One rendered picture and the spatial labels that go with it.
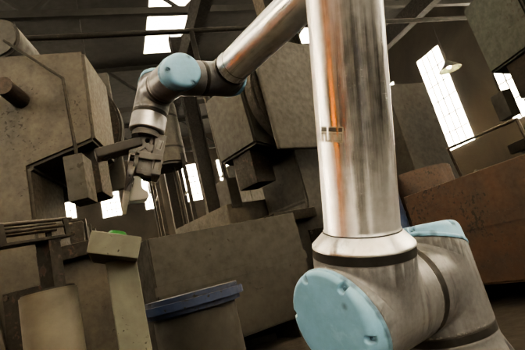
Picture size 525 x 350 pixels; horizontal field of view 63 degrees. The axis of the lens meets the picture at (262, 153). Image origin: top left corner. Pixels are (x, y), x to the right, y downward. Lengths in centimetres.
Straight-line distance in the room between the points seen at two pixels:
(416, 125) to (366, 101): 444
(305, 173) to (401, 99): 157
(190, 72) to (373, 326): 71
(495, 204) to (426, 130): 299
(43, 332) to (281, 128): 288
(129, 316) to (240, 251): 160
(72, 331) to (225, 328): 47
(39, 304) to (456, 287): 80
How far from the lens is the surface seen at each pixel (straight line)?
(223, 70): 108
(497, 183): 218
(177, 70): 104
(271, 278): 272
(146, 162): 110
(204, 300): 129
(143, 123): 111
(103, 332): 305
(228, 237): 261
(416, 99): 521
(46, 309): 106
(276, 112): 369
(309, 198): 400
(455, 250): 77
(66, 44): 1349
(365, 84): 60
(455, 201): 233
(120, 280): 110
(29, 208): 325
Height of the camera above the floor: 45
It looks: 14 degrees up
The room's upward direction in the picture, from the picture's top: 15 degrees counter-clockwise
